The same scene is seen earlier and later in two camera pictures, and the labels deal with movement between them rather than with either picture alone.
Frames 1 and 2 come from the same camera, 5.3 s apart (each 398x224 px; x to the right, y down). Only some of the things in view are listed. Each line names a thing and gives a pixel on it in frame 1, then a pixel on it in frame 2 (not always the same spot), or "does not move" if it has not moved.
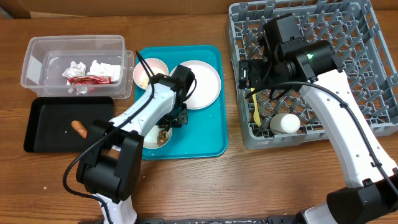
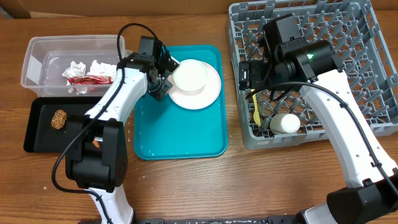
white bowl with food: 157,137 → 190,75
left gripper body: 176,119 → 158,91
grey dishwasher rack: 361,54 does not move
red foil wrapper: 90,80 does not move
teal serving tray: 206,133 does not move
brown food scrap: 161,137 → 58,119
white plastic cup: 285,123 does not move
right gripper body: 261,73 does not move
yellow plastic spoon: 256,114 does not move
